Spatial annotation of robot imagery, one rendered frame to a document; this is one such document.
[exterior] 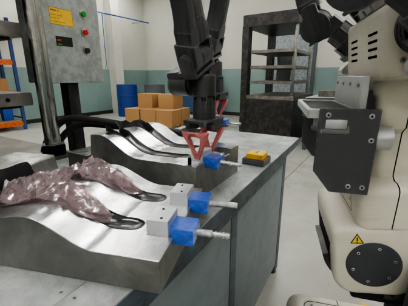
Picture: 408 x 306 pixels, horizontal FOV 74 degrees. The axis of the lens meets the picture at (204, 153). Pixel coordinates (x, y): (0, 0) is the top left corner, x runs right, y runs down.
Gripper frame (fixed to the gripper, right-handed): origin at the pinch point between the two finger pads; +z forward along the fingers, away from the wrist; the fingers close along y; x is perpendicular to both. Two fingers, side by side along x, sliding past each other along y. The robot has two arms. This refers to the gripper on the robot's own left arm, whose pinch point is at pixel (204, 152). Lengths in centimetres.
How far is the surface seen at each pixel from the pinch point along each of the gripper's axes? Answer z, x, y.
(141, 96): 28, -372, -389
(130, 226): 5.6, 1.9, 29.4
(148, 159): 2.4, -13.5, 6.3
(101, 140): -0.9, -30.9, 6.4
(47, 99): -10, -73, -4
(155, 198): 5.7, -1.3, 18.5
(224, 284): 45.3, 4.0, -6.9
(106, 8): -195, -623, -545
